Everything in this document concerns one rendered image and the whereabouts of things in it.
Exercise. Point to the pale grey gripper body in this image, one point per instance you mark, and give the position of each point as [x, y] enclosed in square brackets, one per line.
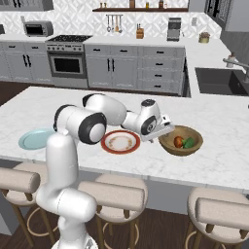
[156, 133]

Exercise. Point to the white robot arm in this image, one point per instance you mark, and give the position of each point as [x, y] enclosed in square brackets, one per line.
[61, 152]

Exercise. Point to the brown wooden bowl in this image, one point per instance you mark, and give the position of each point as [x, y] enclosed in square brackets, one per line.
[168, 146]

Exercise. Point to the brown chicken drumstick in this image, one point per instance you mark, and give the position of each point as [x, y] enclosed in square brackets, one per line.
[178, 141]

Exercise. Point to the green broccoli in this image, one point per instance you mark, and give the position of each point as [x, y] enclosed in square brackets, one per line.
[189, 142]

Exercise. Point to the red rimmed white plate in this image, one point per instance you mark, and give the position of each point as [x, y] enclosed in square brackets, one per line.
[120, 142]

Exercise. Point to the grey cupboard and drawer run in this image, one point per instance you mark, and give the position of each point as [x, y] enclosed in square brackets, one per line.
[136, 68]

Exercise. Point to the beige padded bar stool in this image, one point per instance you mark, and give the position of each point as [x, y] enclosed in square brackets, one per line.
[116, 194]
[19, 183]
[220, 210]

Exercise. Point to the dark sink basin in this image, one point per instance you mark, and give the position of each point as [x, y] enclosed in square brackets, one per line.
[220, 81]

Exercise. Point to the wooden knife block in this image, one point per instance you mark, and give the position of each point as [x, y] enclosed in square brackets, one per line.
[140, 33]

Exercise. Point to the silver coffee machine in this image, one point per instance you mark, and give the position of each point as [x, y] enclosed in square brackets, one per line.
[174, 29]

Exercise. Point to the beige pot with plant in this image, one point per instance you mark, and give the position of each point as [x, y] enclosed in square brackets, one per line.
[204, 38]

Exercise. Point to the silver tap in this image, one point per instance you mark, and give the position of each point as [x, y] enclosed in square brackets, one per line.
[238, 63]

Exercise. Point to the steel oven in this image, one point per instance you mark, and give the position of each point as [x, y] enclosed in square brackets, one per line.
[67, 64]

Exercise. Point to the light blue plate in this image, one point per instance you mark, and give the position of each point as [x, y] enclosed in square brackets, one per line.
[34, 139]

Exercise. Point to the small pale bottle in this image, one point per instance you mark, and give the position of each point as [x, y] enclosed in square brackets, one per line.
[166, 5]

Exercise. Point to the small yellow green bottle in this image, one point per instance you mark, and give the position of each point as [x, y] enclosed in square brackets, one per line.
[147, 5]

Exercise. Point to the black gas hob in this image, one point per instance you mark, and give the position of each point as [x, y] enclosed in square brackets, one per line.
[69, 38]

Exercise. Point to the dark brown bottle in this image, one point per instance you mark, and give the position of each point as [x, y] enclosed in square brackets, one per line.
[161, 4]

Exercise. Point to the brown jar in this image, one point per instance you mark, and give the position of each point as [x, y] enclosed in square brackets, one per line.
[132, 4]

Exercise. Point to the small brown bottle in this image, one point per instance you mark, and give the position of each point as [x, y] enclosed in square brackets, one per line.
[101, 5]
[105, 5]

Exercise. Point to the grey base cupboard run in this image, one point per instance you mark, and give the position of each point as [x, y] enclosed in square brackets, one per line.
[22, 61]

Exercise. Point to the silver toaster oven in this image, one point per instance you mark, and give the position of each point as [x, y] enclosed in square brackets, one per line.
[37, 29]

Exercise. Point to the rail with hanging tools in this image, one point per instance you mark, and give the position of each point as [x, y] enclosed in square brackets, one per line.
[114, 23]

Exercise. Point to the white wall socket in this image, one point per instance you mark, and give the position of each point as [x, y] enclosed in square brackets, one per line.
[194, 21]

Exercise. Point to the dark wooden wall shelf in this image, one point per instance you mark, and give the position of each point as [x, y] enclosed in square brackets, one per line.
[139, 9]

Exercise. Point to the dark glass wall cupboard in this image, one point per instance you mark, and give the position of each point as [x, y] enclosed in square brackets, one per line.
[216, 9]

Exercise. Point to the grey wall cupboard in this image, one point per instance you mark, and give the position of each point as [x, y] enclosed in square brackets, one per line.
[27, 4]

